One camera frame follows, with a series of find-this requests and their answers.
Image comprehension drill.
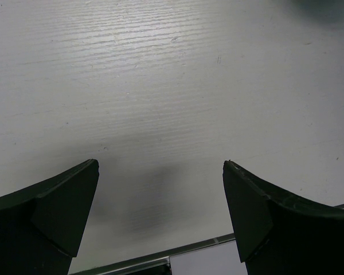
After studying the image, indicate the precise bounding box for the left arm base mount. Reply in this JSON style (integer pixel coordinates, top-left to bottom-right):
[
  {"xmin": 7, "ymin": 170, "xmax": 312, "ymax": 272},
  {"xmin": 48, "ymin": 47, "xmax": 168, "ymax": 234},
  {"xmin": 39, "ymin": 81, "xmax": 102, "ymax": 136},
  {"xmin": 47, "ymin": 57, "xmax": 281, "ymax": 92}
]
[{"xmin": 75, "ymin": 233, "xmax": 236, "ymax": 274}]

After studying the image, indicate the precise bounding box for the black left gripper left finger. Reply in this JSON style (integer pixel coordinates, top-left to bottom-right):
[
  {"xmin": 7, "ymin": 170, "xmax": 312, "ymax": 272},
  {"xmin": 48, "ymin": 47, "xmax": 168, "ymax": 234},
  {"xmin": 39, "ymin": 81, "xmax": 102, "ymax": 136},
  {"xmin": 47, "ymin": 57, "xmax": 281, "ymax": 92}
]
[{"xmin": 0, "ymin": 159, "xmax": 99, "ymax": 274}]

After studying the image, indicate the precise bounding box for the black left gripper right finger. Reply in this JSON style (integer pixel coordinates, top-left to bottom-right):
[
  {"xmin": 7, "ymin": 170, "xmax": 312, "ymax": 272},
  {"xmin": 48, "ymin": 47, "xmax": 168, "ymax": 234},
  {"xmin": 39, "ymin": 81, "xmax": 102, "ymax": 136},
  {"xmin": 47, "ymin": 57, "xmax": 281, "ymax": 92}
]
[{"xmin": 223, "ymin": 160, "xmax": 344, "ymax": 274}]

